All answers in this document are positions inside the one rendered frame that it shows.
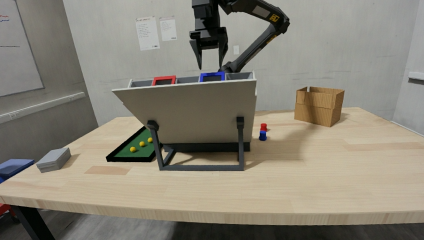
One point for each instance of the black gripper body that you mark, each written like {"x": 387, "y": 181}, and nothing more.
{"x": 208, "y": 38}

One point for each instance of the brown cardboard box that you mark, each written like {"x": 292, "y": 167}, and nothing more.
{"x": 321, "y": 106}

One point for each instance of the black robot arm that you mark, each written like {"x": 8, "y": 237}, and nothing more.
{"x": 206, "y": 14}

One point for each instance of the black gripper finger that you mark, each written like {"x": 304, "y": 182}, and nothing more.
{"x": 197, "y": 51}
{"x": 222, "y": 48}

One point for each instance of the blue plug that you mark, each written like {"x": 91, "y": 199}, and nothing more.
{"x": 262, "y": 135}

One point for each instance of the red plug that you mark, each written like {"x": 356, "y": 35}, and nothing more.
{"x": 263, "y": 127}

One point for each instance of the blue square band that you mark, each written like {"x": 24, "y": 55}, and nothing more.
{"x": 211, "y": 74}

